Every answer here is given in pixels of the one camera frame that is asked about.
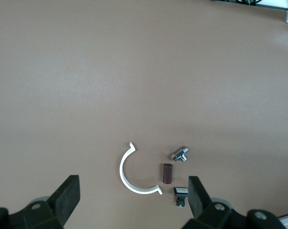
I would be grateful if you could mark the brown ribbed cylinder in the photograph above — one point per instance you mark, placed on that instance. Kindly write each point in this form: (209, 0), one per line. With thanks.
(167, 174)

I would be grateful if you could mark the white semicircular pipe clamp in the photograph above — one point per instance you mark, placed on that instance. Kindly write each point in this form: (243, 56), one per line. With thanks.
(121, 170)

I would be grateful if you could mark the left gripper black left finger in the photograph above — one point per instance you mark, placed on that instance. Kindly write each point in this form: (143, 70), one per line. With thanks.
(67, 195)

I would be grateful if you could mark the black square push-button switch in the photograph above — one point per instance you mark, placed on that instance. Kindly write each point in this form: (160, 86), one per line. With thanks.
(181, 190)

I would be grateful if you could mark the silver metal tee fitting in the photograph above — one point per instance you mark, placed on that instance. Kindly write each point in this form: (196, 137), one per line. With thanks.
(178, 154)

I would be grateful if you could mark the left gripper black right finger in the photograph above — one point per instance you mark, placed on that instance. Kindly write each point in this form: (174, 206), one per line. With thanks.
(197, 198)

